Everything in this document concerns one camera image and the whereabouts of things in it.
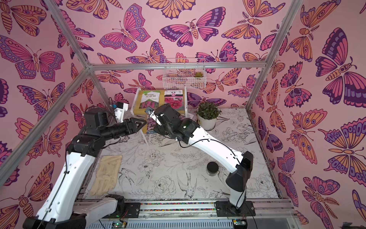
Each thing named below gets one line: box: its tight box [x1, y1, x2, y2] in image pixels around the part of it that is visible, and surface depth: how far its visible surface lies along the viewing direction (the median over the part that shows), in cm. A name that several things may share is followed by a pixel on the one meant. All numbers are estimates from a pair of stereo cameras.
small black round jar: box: [206, 161, 219, 173], surface depth 85 cm
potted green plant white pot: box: [195, 101, 223, 132], surface depth 97 cm
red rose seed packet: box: [164, 89, 184, 111], surface depth 83 cm
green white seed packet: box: [138, 90, 161, 109], surface depth 81 cm
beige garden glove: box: [90, 155, 123, 196], surface depth 86 cm
